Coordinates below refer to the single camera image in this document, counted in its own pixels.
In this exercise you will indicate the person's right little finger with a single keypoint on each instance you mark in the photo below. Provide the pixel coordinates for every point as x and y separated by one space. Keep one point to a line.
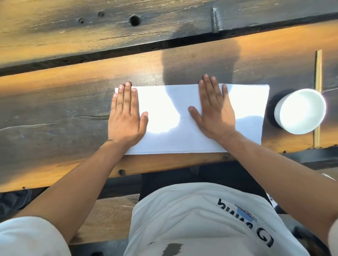
225 93

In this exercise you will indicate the person's right thumb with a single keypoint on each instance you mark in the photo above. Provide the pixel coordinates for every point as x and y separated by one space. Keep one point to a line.
195 113

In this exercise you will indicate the white paper cup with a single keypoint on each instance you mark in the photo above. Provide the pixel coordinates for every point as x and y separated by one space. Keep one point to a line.
302 112

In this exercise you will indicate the white printed t-shirt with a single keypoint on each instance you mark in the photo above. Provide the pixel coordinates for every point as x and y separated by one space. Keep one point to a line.
200 226

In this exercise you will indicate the wooden bench seat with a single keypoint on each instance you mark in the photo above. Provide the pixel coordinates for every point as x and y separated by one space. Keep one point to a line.
111 216

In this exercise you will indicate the black trousers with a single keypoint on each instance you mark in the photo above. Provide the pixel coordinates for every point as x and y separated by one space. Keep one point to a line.
171 176

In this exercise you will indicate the person's left middle finger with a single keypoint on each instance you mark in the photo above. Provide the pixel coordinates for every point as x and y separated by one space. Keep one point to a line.
128 92

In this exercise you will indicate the person's left hand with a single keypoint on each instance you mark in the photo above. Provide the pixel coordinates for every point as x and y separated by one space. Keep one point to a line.
124 121

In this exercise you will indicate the person's right forearm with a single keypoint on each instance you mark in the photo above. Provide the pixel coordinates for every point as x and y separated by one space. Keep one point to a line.
277 179

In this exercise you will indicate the person's left thumb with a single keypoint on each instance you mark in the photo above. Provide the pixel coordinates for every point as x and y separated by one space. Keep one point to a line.
144 120

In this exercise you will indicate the person's left forearm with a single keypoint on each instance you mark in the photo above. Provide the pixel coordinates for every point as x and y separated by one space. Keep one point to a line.
79 184

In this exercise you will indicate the white paper sheet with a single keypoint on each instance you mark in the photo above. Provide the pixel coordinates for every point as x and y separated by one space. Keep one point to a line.
169 116

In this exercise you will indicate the dark grey cloth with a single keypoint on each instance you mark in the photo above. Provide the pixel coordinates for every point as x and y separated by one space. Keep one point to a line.
14 201

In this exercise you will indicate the person's right middle finger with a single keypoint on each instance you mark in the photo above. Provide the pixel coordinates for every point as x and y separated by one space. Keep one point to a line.
208 87

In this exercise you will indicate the thin wooden stick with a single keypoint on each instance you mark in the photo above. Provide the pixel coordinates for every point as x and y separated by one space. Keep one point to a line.
318 71

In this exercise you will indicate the person's left little finger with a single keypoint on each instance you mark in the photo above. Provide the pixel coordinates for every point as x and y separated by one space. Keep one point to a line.
115 102

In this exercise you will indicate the person's right hand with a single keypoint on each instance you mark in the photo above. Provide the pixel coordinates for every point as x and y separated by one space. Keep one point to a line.
217 118

